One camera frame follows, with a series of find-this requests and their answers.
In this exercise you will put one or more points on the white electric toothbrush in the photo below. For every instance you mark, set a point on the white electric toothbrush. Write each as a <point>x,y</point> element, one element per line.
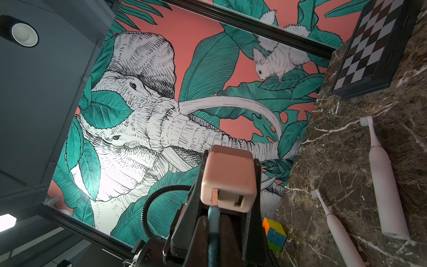
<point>391,215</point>
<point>345,245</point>

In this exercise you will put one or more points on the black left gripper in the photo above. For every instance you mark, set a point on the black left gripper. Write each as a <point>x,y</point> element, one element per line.
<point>172,251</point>

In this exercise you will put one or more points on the colourful Rubik's cube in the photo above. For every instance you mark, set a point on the colourful Rubik's cube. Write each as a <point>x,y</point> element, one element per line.
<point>275,234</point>

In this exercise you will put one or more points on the white electric toothbrush far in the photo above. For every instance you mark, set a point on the white electric toothbrush far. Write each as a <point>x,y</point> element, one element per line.
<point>391,215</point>

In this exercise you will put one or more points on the pink USB charger cube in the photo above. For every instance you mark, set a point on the pink USB charger cube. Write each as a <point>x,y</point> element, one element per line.
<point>229,179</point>

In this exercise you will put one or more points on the black enclosure corner post left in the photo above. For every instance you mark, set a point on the black enclosure corner post left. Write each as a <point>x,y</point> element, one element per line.
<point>251,25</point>

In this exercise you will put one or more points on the round ceiling light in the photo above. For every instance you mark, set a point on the round ceiling light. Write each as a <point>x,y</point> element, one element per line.
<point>18,32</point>

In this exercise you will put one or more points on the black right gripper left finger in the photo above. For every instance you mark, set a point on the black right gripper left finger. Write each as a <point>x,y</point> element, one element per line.
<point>201,249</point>

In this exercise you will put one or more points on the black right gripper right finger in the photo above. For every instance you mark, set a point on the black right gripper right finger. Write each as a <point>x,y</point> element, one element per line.
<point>230,255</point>

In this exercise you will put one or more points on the black white chessboard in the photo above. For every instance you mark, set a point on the black white chessboard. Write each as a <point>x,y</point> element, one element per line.
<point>376,47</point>

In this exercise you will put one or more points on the white electric toothbrush near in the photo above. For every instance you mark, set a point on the white electric toothbrush near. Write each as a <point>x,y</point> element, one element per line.
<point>345,245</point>

